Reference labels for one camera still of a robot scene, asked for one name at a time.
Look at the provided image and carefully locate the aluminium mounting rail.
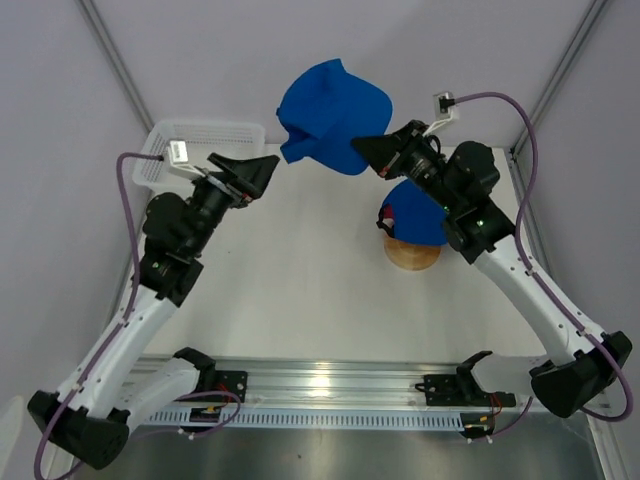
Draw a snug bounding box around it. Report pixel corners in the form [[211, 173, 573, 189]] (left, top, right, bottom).
[[129, 357, 611, 414]]

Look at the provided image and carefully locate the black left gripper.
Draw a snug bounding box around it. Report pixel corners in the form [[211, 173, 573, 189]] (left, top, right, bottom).
[[185, 153, 278, 257]]

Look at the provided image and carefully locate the blue cap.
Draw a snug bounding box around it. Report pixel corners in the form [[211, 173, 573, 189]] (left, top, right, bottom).
[[276, 59, 393, 176], [381, 180, 447, 246]]

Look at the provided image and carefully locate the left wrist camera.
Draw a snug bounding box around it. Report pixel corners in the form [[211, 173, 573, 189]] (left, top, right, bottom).
[[164, 139, 206, 181]]

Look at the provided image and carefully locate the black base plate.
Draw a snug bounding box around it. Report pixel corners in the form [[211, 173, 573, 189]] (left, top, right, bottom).
[[414, 374, 517, 408], [194, 367, 249, 403]]

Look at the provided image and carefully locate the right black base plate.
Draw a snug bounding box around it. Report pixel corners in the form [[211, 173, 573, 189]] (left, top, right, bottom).
[[414, 374, 517, 408]]

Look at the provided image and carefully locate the white slotted cable duct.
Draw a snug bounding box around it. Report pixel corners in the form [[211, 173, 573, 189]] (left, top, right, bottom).
[[143, 406, 464, 432]]

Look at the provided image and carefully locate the white plastic basket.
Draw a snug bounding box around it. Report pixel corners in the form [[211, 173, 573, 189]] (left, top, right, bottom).
[[132, 118, 265, 198]]

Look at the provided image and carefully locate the left aluminium frame post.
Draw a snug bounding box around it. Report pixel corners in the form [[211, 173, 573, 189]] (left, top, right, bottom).
[[74, 0, 155, 133]]

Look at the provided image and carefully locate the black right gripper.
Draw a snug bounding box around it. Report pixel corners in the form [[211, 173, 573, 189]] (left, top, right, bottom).
[[349, 121, 459, 215]]

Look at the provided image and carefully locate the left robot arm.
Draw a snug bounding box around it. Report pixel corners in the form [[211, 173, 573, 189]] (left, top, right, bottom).
[[27, 153, 279, 470]]

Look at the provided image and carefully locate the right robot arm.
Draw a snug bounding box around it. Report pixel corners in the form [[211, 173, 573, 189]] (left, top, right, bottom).
[[351, 121, 632, 418]]

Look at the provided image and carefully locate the right aluminium frame post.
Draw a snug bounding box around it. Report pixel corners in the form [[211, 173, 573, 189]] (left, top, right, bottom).
[[529, 0, 613, 130]]

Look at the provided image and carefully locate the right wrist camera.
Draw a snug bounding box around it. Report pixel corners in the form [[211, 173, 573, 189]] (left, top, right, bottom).
[[426, 91, 459, 135]]

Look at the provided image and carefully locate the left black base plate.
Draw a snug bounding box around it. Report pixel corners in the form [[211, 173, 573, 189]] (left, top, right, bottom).
[[194, 367, 249, 403]]

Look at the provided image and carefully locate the wooden hat stand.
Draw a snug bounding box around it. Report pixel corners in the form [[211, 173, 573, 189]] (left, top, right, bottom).
[[383, 236, 441, 272]]

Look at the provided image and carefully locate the aluminium frame post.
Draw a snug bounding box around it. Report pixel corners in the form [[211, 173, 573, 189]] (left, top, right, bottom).
[[74, 0, 155, 133], [529, 0, 613, 130]]

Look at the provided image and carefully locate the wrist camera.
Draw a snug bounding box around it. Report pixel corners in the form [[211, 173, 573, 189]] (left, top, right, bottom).
[[164, 139, 206, 181], [426, 91, 459, 135]]

